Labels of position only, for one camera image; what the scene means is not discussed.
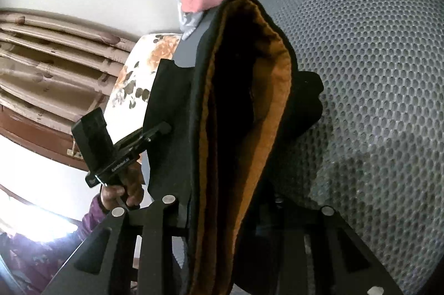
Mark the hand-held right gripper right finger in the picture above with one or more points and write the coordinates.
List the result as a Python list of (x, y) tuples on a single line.
[(312, 232)]

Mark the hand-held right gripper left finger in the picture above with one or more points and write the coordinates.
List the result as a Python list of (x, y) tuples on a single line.
[(156, 222)]

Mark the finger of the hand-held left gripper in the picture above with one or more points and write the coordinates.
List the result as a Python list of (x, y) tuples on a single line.
[(156, 133)]

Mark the black pants with orange lining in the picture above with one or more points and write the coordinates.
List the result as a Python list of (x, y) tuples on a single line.
[(270, 90)]

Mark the person's left hand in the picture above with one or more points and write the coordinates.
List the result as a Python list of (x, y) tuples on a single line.
[(133, 184)]

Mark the floral white orange pillow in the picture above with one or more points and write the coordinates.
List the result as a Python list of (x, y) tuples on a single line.
[(138, 72)]

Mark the brown wooden cabinet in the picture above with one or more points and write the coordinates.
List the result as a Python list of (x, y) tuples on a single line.
[(31, 135)]

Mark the beige curtain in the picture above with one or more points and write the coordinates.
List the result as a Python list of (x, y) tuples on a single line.
[(52, 66)]

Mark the pale crumpled cloth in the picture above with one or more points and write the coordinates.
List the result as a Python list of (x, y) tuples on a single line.
[(189, 22)]

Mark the grey mesh mat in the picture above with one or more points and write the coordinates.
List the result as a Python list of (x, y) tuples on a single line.
[(364, 79)]

